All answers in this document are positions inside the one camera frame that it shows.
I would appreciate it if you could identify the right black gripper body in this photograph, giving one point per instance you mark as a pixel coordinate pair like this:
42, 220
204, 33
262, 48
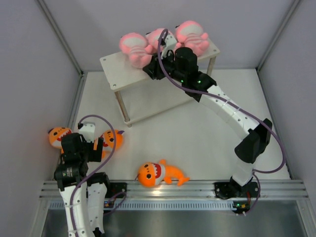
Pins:
168, 65

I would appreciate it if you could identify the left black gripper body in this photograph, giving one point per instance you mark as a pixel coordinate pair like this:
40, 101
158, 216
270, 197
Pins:
84, 153

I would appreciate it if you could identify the orange shark plush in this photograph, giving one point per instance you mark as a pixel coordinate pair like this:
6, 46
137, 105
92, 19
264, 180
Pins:
151, 174
55, 136
111, 140

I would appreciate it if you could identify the pink plush toy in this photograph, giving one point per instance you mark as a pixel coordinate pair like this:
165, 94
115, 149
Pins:
192, 35
153, 37
137, 49

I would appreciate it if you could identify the orange shark plush front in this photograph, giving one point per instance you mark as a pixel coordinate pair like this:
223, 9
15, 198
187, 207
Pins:
151, 174

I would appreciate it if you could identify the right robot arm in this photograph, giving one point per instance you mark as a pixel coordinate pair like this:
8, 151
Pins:
182, 67

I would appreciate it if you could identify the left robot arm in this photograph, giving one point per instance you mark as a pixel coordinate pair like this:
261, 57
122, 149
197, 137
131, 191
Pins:
83, 199

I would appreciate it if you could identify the white two-tier shelf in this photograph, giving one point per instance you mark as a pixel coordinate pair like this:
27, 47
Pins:
138, 96

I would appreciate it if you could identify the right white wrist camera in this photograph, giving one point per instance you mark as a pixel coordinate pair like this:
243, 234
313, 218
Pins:
167, 43

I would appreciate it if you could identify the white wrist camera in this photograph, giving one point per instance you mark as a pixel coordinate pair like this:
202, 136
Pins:
87, 130
167, 43

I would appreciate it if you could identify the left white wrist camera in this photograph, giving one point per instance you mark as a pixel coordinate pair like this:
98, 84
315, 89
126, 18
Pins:
87, 130

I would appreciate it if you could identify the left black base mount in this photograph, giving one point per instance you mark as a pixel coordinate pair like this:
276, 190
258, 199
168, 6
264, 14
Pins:
114, 188

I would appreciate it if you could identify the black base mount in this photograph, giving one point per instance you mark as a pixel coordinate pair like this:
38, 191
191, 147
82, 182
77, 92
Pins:
114, 188
231, 189

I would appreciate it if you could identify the aluminium front rail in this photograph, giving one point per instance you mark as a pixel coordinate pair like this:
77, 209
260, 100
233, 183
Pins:
200, 189

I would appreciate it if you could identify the grey slotted cable duct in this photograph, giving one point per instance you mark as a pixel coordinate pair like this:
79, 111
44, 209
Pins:
129, 204

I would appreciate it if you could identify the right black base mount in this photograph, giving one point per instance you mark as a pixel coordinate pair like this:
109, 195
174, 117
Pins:
231, 189

